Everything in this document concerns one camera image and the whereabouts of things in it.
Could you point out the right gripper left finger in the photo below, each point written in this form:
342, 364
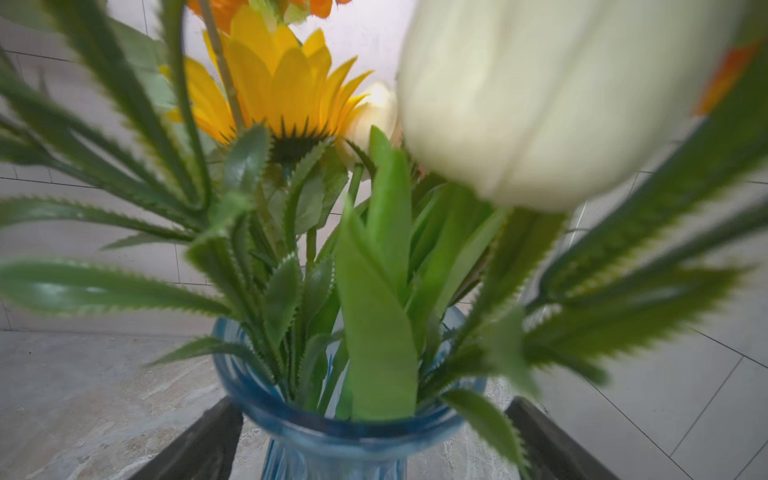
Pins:
206, 450

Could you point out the blue purple glass vase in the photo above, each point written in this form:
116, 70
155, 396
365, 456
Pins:
306, 445

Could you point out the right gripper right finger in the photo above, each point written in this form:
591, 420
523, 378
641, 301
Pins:
551, 452

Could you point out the right vase bouquet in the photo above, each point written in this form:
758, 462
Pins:
375, 252

